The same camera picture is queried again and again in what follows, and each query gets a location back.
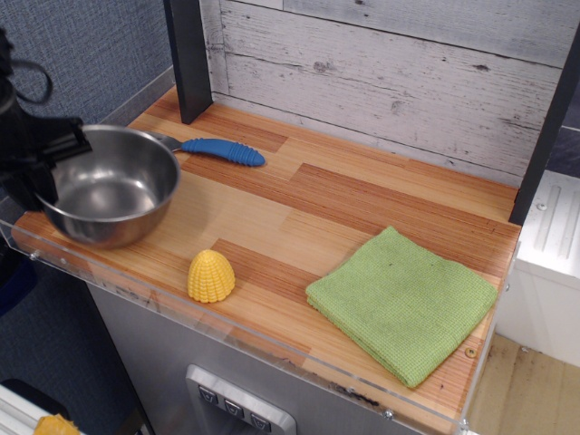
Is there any yellow toy corn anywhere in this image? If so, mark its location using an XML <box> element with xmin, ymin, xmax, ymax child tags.
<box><xmin>187</xmin><ymin>249</ymin><xmax>236</xmax><ymax>304</ymax></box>

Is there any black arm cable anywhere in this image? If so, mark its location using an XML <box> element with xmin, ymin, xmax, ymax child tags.
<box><xmin>8</xmin><ymin>58</ymin><xmax>54</xmax><ymax>105</ymax></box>

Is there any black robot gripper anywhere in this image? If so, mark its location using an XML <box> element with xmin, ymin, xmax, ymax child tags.
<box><xmin>1</xmin><ymin>101</ymin><xmax>92</xmax><ymax>211</ymax></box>

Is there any white aluminium side block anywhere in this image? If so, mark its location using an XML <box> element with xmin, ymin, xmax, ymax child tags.
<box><xmin>517</xmin><ymin>170</ymin><xmax>579</xmax><ymax>289</ymax></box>

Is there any clear acrylic table guard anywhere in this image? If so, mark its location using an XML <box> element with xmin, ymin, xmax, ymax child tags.
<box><xmin>0</xmin><ymin>67</ymin><xmax>522</xmax><ymax>435</ymax></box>

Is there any silver dispenser panel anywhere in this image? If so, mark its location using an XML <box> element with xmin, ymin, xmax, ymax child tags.
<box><xmin>185</xmin><ymin>364</ymin><xmax>297</xmax><ymax>434</ymax></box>

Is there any black vertical post right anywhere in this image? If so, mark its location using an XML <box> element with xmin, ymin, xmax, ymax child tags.
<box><xmin>508</xmin><ymin>28</ymin><xmax>579</xmax><ymax>226</ymax></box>

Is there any yellow object bottom left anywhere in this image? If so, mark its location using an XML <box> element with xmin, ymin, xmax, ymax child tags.
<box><xmin>33</xmin><ymin>414</ymin><xmax>81</xmax><ymax>435</ymax></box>

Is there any green folded cloth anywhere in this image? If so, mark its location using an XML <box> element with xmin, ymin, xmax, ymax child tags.
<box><xmin>305</xmin><ymin>227</ymin><xmax>498</xmax><ymax>388</ymax></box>

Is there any blue handled metal spoon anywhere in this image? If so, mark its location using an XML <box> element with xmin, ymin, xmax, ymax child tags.
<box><xmin>150</xmin><ymin>132</ymin><xmax>266</xmax><ymax>167</ymax></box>

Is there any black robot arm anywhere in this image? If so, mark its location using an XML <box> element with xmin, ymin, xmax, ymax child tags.
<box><xmin>1</xmin><ymin>31</ymin><xmax>92</xmax><ymax>211</ymax></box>

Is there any stainless steel bowl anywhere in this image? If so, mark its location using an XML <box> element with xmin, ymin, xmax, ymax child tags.
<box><xmin>37</xmin><ymin>125</ymin><xmax>180</xmax><ymax>249</ymax></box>

